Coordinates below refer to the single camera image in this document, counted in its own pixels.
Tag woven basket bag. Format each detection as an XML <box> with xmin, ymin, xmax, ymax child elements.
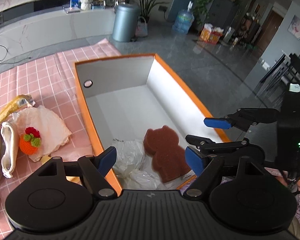
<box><xmin>135</xmin><ymin>16</ymin><xmax>149</xmax><ymax>37</ymax></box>

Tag black dining chairs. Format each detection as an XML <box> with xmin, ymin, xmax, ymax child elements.
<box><xmin>255</xmin><ymin>52</ymin><xmax>300</xmax><ymax>105</ymax></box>

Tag grey storage cabinet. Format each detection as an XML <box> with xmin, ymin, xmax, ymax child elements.
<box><xmin>207</xmin><ymin>0</ymin><xmax>240</xmax><ymax>34</ymax></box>

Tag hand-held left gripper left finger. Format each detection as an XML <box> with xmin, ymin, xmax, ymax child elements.
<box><xmin>37</xmin><ymin>146</ymin><xmax>117</xmax><ymax>200</ymax></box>

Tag white cloth pouch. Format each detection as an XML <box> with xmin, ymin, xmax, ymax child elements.
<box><xmin>0</xmin><ymin>121</ymin><xmax>20</xmax><ymax>178</ymax></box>

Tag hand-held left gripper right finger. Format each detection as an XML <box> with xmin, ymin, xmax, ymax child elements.
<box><xmin>185</xmin><ymin>146</ymin><xmax>265</xmax><ymax>200</ymax></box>

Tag orange crochet fruit toy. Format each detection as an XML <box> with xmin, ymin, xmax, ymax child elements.
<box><xmin>19</xmin><ymin>127</ymin><xmax>42</xmax><ymax>154</ymax></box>

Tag blue water jug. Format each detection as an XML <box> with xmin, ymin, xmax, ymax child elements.
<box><xmin>174</xmin><ymin>1</ymin><xmax>195</xmax><ymax>34</ymax></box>

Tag brown bear-shaped sponge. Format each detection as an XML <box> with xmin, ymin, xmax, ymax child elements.
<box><xmin>143</xmin><ymin>127</ymin><xmax>192</xmax><ymax>183</ymax></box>

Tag yellow snack packet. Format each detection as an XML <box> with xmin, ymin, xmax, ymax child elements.
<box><xmin>0</xmin><ymin>94</ymin><xmax>36</xmax><ymax>125</ymax></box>

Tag dark shelf with ornaments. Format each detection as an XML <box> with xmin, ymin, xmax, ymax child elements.
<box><xmin>237</xmin><ymin>12</ymin><xmax>262</xmax><ymax>48</ymax></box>

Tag brown door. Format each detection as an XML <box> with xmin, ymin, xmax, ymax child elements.
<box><xmin>255</xmin><ymin>10</ymin><xmax>284</xmax><ymax>50</ymax></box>

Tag pink checked tablecloth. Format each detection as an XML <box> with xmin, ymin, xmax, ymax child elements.
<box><xmin>0</xmin><ymin>38</ymin><xmax>123</xmax><ymax>240</ymax></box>

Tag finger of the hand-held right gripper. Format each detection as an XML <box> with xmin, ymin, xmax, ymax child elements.
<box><xmin>186</xmin><ymin>134</ymin><xmax>249</xmax><ymax>155</ymax></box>
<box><xmin>204</xmin><ymin>108</ymin><xmax>282</xmax><ymax>132</ymax></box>

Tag pale wall picture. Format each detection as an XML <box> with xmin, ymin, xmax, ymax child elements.
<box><xmin>287</xmin><ymin>15</ymin><xmax>300</xmax><ymax>40</ymax></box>

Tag blue-grey trash can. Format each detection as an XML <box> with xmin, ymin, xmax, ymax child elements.
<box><xmin>112</xmin><ymin>3</ymin><xmax>141</xmax><ymax>42</ymax></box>

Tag white low cabinet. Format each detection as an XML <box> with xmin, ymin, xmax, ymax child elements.
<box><xmin>0</xmin><ymin>0</ymin><xmax>120</xmax><ymax>55</ymax></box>

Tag orange cardboard box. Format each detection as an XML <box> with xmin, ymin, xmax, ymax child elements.
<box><xmin>74</xmin><ymin>53</ymin><xmax>232</xmax><ymax>197</ymax></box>

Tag orange cardboard carton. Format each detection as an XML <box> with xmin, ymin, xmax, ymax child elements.
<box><xmin>199</xmin><ymin>23</ymin><xmax>224</xmax><ymax>44</ymax></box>

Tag silver metal container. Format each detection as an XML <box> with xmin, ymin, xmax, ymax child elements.
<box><xmin>225</xmin><ymin>27</ymin><xmax>235</xmax><ymax>43</ymax></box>

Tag clear plastic bag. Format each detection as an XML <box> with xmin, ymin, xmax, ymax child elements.
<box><xmin>112</xmin><ymin>139</ymin><xmax>165</xmax><ymax>190</ymax></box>

